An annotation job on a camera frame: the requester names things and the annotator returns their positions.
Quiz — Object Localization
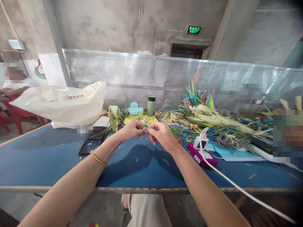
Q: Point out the person's right hand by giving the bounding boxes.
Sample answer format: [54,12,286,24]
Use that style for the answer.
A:
[146,122,181,154]

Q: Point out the person's left hand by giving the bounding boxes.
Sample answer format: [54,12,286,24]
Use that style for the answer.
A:
[115,120,148,144]

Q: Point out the person's right fingers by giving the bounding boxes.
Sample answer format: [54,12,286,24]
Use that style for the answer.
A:
[146,122,164,146]

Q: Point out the person's left fingers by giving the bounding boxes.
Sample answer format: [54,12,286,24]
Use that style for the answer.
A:
[135,121,148,138]

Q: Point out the yellow paper sheet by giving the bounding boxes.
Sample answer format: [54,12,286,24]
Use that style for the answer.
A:
[123,115,158,126]

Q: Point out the teal plastic container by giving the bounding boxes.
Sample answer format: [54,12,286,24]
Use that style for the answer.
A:
[121,102,144,116]

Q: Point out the green thermos bottle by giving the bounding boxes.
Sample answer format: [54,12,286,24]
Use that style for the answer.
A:
[147,96,156,117]

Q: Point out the green husk bundle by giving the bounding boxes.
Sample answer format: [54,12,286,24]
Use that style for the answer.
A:
[107,105,125,133]

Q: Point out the white flat box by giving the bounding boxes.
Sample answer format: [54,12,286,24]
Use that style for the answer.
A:
[91,117,111,128]

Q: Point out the white charger plug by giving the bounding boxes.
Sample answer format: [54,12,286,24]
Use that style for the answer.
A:
[194,136,209,150]

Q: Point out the black phone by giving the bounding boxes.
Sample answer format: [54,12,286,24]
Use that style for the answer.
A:
[78,138,103,156]

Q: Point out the magenta power strip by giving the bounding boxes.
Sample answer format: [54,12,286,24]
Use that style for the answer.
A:
[187,142,219,169]

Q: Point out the perforated metal screen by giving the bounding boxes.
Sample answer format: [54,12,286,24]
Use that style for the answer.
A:
[62,48,303,112]

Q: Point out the bunch of colourful straws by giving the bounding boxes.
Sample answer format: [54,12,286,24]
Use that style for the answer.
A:
[182,80,218,112]

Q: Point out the pile of pale corn husks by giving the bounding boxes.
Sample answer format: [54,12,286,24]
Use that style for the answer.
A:
[189,105,274,137]

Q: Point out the person's legs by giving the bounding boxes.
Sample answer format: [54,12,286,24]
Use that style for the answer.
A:
[122,194,174,227]

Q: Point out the white plastic bag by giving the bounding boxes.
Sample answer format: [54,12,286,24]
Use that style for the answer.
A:
[9,81,107,130]

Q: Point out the blue face mask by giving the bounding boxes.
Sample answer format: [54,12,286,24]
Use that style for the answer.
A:
[214,143,266,162]

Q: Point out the steel flask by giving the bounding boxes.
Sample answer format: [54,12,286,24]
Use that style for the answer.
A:
[248,99,266,117]

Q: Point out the green exit sign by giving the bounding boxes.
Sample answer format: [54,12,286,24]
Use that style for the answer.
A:
[185,25,202,36]

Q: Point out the red plastic chair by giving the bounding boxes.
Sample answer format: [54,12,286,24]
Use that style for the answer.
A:
[0,101,47,136]

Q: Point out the pile of coloured cords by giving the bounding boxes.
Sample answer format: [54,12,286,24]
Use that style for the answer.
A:
[168,110,275,152]

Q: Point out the grey wall conduit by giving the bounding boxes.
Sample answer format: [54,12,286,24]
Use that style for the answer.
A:
[153,27,188,55]

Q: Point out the white cable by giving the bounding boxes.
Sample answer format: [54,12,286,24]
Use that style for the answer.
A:
[198,127,298,224]

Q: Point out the white wall poster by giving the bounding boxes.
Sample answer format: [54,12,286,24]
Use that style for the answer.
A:
[34,53,67,87]

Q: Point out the white wall box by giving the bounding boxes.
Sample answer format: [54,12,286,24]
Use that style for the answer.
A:
[9,39,26,51]

